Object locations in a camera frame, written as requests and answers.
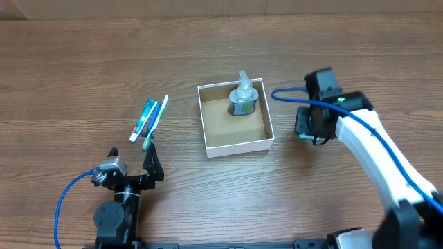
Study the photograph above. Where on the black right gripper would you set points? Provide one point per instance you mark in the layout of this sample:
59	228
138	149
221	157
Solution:
302	123

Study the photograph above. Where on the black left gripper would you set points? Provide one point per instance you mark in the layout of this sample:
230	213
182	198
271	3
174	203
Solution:
135	180

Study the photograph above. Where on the green white soap packet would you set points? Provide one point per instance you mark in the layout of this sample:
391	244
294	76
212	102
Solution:
309	138

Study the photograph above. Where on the green white toothbrush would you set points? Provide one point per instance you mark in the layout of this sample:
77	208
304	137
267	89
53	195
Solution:
152	127

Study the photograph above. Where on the clear pump soap bottle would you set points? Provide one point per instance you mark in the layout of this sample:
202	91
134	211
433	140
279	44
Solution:
244	97

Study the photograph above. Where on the white cardboard box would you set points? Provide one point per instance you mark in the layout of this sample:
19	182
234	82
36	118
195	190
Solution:
225	134

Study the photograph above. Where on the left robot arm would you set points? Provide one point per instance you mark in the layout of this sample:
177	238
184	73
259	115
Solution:
117	220

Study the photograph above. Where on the white teal toothpaste tube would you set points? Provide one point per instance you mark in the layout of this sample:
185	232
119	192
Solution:
150	105

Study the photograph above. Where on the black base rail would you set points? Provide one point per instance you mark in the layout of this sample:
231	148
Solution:
296	244

